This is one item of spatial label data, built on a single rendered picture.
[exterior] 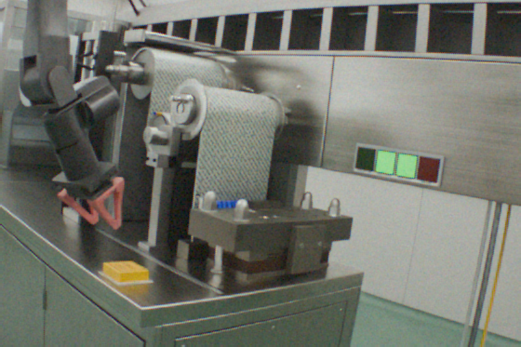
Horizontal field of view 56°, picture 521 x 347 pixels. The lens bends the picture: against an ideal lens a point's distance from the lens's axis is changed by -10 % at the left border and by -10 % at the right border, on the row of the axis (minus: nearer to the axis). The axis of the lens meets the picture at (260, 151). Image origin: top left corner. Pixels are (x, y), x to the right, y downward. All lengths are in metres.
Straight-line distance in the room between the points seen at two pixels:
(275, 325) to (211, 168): 0.40
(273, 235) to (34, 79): 0.65
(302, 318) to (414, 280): 2.77
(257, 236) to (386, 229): 2.97
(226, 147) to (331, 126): 0.28
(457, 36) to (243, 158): 0.61
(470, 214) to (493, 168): 2.57
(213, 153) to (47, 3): 0.65
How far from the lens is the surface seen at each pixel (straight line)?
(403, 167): 1.28
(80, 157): 0.81
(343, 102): 1.40
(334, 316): 1.37
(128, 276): 1.07
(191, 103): 1.28
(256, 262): 1.20
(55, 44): 0.79
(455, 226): 3.80
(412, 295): 4.02
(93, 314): 1.19
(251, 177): 1.39
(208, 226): 1.19
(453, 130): 1.23
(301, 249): 1.25
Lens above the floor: 1.24
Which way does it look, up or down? 3 degrees down
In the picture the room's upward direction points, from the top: 7 degrees clockwise
